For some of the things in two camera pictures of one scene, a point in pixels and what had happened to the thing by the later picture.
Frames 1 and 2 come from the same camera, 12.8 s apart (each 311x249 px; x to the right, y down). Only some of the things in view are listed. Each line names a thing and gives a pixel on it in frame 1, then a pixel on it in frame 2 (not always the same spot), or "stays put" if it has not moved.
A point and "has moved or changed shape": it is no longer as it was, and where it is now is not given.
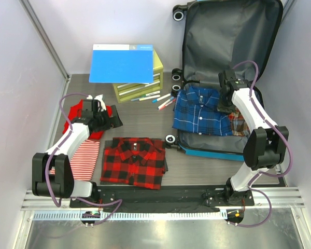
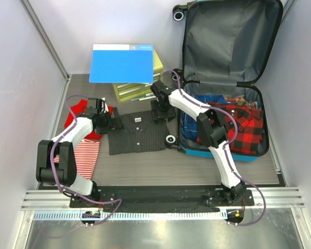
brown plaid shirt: [239, 127] has moved or changed shape
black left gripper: [114, 121] stays put
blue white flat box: [119, 63] stays put
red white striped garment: [83, 161] stays put
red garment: [73, 114] stays put
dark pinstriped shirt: [165, 164] → [141, 132]
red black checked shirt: [139, 162] → [244, 126]
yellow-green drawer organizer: [126, 92] stays put
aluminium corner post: [46, 38] stays put
